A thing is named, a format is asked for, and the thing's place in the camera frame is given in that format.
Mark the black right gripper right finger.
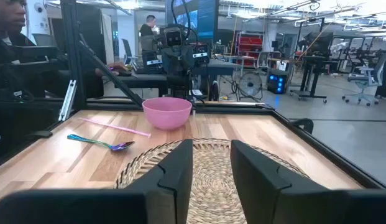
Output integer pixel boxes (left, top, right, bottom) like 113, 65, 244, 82
230, 139, 386, 224

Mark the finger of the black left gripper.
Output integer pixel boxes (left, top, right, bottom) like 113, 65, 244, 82
163, 46, 179, 75
178, 46, 194, 75

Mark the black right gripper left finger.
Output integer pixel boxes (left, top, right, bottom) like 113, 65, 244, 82
0, 139, 193, 224

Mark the pink plastic bowl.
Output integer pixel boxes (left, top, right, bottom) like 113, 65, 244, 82
142, 96, 193, 131

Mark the iridescent metal spoon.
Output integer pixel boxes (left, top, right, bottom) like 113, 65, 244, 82
67, 134, 136, 152

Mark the dark office desk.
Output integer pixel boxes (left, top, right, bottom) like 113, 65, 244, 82
114, 58, 242, 98

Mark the person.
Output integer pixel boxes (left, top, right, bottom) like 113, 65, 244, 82
139, 14, 158, 52
0, 0, 129, 105

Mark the black mesh office chair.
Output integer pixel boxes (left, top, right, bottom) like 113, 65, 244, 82
121, 38, 139, 66

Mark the round woven straw placemat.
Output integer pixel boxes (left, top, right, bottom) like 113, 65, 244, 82
114, 138, 310, 224

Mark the red storage rack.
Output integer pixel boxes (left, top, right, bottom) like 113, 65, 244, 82
234, 30, 264, 68

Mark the black floor fan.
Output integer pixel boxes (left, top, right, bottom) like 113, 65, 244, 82
237, 70, 264, 101

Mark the black table clamp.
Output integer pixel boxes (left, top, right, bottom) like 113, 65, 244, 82
290, 118, 315, 134

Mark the pink drinking straw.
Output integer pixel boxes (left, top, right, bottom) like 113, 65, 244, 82
78, 117, 152, 139

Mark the computer tower with blue lights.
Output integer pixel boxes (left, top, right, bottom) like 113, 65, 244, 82
266, 68, 288, 95

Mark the black standing desk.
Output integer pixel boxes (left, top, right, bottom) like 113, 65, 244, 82
288, 30, 340, 104

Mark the grey office chair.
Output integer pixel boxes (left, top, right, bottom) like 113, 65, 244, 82
341, 52, 386, 107

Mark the large wall display screen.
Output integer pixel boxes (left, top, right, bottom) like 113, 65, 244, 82
166, 0, 220, 41

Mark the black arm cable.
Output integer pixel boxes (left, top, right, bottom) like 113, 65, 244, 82
170, 0, 197, 42

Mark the black aluminium table frame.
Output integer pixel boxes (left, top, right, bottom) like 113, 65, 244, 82
0, 0, 386, 191

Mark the silver aluminium bracket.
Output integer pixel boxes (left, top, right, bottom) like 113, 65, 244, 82
58, 80, 78, 122

